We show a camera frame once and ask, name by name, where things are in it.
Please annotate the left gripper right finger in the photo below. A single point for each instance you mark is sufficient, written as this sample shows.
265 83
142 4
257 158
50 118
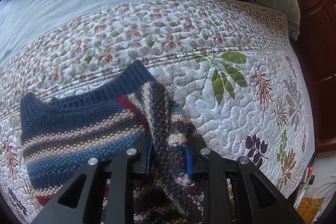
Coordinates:
236 191

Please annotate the white floral quilt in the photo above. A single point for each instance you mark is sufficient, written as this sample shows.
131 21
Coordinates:
228 64

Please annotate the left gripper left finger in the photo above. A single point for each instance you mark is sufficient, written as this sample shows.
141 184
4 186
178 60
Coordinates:
101 188

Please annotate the striped blue knit sweater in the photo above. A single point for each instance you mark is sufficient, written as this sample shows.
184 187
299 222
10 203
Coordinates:
59 136

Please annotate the dark red wooden headboard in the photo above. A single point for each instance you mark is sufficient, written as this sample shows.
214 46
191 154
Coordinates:
315 48

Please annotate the orange box on floor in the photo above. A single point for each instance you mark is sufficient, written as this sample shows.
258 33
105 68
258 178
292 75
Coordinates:
309 208

